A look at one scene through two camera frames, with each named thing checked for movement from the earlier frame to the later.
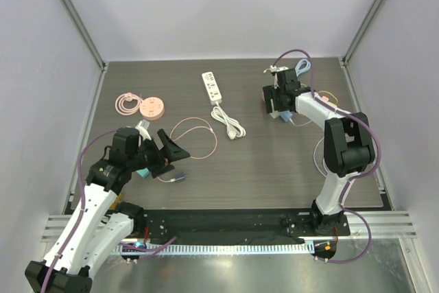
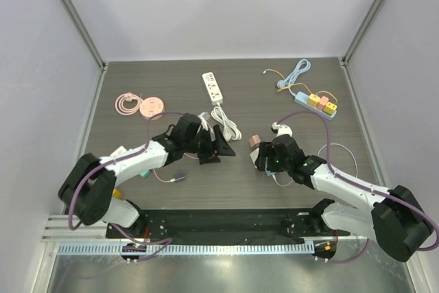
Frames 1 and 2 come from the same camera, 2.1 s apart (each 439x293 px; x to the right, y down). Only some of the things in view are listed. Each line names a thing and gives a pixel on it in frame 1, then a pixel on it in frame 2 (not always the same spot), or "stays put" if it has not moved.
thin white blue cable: x=314 y=158 -> x=325 y=144
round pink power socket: x=151 y=108 stays put
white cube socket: x=274 y=114 -> x=254 y=154
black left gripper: x=172 y=151 -> x=208 y=156
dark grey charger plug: x=178 y=176 stays put
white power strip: x=212 y=87 stays put
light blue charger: x=286 y=115 -> x=269 y=173
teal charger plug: x=143 y=172 stays put
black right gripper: x=269 y=99 -> x=262 y=155
